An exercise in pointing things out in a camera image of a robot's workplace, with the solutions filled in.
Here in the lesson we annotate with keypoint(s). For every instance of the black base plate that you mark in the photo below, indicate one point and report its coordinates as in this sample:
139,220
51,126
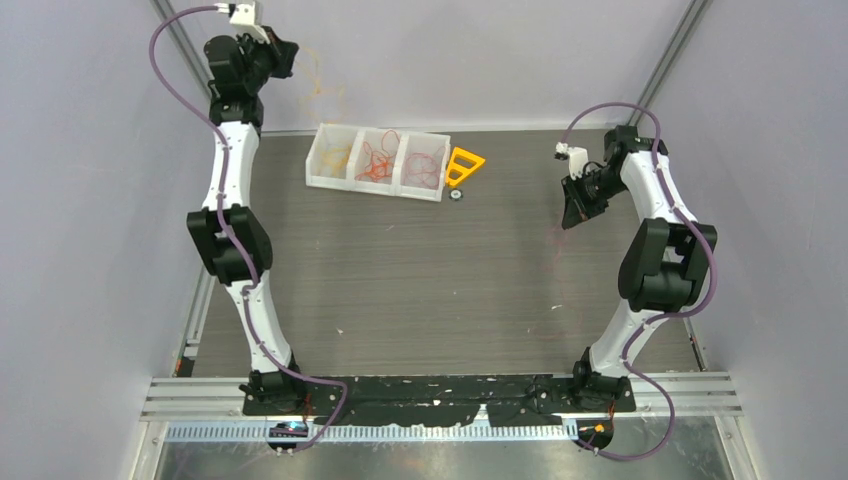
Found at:
435,401

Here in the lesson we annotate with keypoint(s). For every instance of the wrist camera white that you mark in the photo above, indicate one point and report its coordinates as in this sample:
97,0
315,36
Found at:
575,157
245,18

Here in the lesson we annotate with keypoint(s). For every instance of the white three-compartment bin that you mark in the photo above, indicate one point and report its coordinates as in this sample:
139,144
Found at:
375,161

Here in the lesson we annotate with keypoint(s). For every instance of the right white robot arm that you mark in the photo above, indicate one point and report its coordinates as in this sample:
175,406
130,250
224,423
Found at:
663,270

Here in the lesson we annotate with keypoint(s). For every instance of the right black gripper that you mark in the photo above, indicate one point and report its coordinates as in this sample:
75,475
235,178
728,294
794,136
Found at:
574,212

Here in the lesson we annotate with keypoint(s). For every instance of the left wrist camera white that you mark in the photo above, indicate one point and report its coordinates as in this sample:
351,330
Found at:
245,18

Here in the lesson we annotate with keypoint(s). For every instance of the yellow triangular plastic frame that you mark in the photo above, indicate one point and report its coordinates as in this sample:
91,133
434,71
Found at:
461,166

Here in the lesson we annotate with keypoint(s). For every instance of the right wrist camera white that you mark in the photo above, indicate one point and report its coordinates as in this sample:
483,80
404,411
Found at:
575,157

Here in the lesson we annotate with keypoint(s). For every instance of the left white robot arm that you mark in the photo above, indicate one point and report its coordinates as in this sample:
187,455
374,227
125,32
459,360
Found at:
233,245

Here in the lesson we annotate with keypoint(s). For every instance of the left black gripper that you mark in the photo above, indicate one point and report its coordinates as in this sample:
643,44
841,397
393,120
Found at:
283,54

